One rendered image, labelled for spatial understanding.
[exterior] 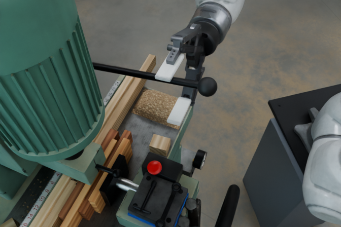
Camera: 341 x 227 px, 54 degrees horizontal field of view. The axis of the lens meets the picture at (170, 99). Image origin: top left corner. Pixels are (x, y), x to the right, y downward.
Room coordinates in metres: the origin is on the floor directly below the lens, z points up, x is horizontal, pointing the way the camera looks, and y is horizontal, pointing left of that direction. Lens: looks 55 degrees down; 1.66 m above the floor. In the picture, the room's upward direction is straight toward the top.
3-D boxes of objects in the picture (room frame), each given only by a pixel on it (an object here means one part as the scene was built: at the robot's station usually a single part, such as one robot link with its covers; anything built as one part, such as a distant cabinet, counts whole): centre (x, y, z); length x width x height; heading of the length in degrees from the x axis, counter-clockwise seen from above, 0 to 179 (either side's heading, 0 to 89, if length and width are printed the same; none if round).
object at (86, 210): (0.31, 0.15, 0.92); 0.22 x 0.02 x 0.05; 157
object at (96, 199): (0.30, 0.13, 0.94); 0.16 x 0.02 x 0.08; 157
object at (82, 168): (0.33, 0.22, 0.99); 0.14 x 0.07 x 0.09; 67
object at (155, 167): (0.29, 0.03, 1.02); 0.03 x 0.03 x 0.01
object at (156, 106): (0.51, 0.03, 0.92); 0.14 x 0.09 x 0.04; 67
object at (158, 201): (0.25, 0.02, 0.99); 0.13 x 0.11 x 0.06; 157
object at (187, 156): (0.50, -0.03, 0.58); 0.12 x 0.08 x 0.08; 67
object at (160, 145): (0.39, 0.03, 0.92); 0.04 x 0.04 x 0.03; 72
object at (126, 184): (0.27, 0.10, 0.95); 0.09 x 0.07 x 0.09; 157
